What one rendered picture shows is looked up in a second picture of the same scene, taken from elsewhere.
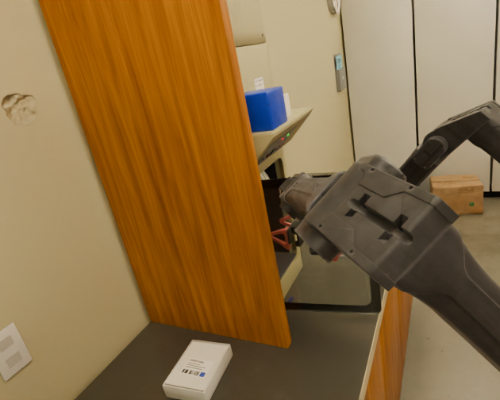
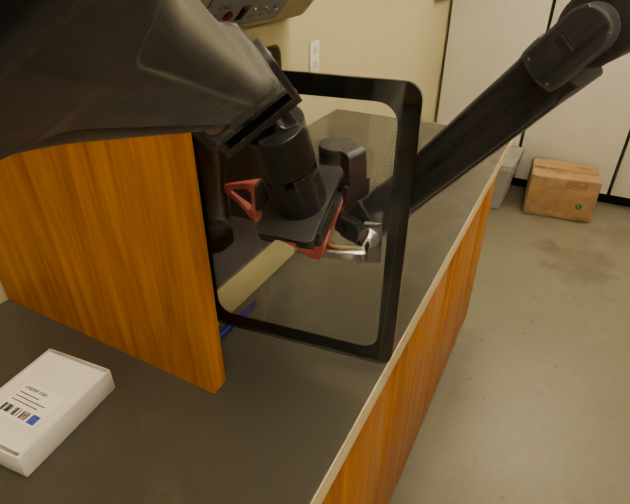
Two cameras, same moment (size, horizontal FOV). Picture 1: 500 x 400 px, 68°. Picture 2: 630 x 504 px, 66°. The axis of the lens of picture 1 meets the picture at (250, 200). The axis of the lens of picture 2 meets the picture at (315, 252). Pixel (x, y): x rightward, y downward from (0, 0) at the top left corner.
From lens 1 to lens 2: 38 cm
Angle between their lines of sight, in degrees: 12
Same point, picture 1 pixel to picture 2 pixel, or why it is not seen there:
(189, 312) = (61, 298)
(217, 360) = (72, 397)
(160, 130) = not seen: outside the picture
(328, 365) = (270, 440)
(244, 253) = (141, 211)
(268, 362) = (170, 413)
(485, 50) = not seen: outside the picture
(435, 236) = not seen: outside the picture
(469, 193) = (580, 191)
